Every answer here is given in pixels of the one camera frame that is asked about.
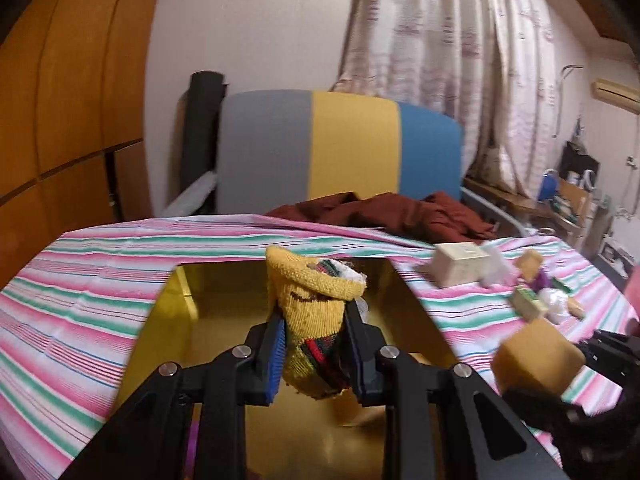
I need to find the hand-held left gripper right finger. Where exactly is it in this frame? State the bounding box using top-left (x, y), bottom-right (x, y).
top-left (342, 305), bottom-right (566, 480)

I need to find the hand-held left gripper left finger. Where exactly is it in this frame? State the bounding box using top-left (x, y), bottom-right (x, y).
top-left (60, 317), bottom-right (288, 480)

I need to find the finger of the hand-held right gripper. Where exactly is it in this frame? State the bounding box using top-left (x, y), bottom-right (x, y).
top-left (504, 385), bottom-right (601, 443)
top-left (579, 329), bottom-right (640, 392)

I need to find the yellow sponge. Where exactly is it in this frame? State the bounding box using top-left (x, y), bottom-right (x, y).
top-left (491, 319), bottom-right (586, 393)

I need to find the yellow striped sock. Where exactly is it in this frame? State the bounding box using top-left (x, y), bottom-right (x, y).
top-left (265, 246), bottom-right (367, 401)

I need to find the gold metal box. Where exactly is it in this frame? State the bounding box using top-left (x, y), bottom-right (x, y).
top-left (115, 259), bottom-right (458, 480)

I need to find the green yellow snack packet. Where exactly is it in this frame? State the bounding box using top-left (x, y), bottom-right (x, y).
top-left (510, 285), bottom-right (551, 322)

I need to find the pink quilt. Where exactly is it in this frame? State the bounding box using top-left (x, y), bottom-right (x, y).
top-left (624, 260), bottom-right (640, 321)

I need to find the beige cardboard box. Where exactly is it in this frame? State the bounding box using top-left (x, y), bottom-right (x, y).
top-left (432, 241), bottom-right (491, 288)

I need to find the dark red cloth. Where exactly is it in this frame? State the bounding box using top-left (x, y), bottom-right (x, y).
top-left (265, 191), bottom-right (498, 247)

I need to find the blue round appliance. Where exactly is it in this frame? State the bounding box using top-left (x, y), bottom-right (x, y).
top-left (540, 170), bottom-right (561, 201)

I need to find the wooden desk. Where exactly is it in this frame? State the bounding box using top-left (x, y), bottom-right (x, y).
top-left (465, 176), bottom-right (538, 221)

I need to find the pink green striped cloth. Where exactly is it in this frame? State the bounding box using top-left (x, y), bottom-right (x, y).
top-left (0, 214), bottom-right (640, 480)

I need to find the black monitor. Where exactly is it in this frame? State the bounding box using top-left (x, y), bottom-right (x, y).
top-left (560, 141), bottom-right (600, 186)

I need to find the grey yellow blue chair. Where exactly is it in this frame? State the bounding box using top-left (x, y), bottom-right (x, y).
top-left (162, 90), bottom-right (528, 238)

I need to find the black rolled mat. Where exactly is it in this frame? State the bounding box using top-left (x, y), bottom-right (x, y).
top-left (181, 71), bottom-right (228, 196)

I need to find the patterned beige curtain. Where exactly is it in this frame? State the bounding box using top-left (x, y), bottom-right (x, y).
top-left (332, 0), bottom-right (558, 198)

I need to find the wooden wardrobe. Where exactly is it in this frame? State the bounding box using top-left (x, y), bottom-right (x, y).
top-left (0, 0), bottom-right (173, 291)

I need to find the wall air conditioner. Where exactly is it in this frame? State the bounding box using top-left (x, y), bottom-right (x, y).
top-left (592, 77), bottom-right (640, 116)

